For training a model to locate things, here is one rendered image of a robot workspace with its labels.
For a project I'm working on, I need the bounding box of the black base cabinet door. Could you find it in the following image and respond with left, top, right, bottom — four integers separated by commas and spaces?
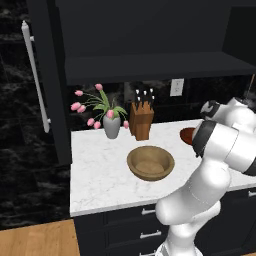
199, 188, 256, 256

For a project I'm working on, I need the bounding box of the large tan wooden bowl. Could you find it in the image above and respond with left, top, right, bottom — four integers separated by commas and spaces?
126, 145, 176, 182

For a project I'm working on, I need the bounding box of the long white door handle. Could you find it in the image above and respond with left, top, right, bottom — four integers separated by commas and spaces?
21, 20, 52, 134

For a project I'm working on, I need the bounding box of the wooden knife block with knives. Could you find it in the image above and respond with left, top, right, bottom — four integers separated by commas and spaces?
128, 87, 156, 142

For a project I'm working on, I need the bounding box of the white wall outlet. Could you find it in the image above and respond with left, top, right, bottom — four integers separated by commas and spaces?
169, 78, 185, 98

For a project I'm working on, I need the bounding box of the black drawer front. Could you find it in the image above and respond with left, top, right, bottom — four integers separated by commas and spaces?
106, 242, 166, 256
105, 221, 170, 246
105, 203, 158, 225

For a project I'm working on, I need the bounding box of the grey vase with pink tulips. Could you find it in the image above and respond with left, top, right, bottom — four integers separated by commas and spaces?
70, 83, 130, 140

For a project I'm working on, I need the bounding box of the small reddish-brown bowl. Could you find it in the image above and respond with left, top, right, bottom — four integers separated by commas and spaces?
179, 126, 198, 146

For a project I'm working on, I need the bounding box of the open black cabinet door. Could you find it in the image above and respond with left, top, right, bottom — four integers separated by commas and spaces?
25, 0, 73, 166

